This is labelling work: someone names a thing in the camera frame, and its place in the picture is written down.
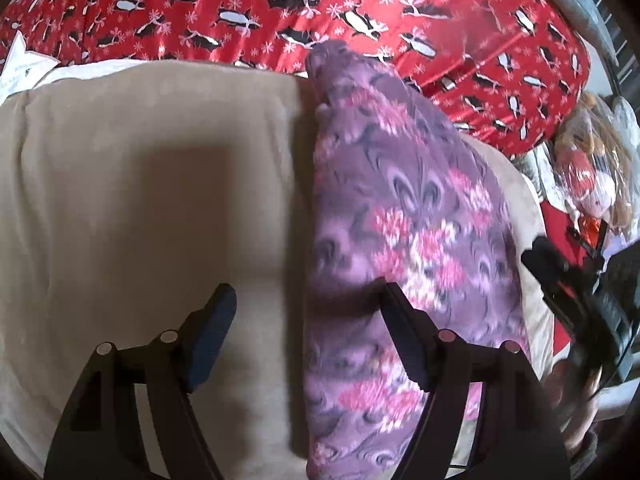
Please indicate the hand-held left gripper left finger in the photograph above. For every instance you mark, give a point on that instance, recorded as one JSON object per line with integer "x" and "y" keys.
{"x": 212, "y": 335}

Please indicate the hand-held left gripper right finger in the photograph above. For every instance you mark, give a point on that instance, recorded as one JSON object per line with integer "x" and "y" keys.
{"x": 407, "y": 340}

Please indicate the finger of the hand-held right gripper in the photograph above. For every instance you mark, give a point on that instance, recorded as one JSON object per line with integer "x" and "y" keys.
{"x": 547, "y": 265}

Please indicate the purple floral shirt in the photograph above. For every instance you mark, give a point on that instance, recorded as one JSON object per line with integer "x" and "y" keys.
{"x": 400, "y": 200}

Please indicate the person's right hand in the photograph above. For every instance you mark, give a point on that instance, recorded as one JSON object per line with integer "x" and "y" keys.
{"x": 575, "y": 400}

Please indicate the red cloth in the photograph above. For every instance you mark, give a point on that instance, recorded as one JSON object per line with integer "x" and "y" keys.
{"x": 555, "y": 220}

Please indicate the black tripod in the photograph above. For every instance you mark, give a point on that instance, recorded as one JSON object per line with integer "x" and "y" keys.
{"x": 590, "y": 245}

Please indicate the clear bag of plush toys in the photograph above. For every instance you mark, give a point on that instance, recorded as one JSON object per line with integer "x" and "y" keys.
{"x": 595, "y": 160}

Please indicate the beige plush blanket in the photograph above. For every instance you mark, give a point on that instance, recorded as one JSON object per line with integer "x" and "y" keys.
{"x": 150, "y": 185}

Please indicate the white paper sheets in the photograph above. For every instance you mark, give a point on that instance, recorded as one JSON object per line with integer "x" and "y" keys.
{"x": 22, "y": 67}

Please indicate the red penguin print blanket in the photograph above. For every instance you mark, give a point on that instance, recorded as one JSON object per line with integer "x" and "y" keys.
{"x": 300, "y": 5}

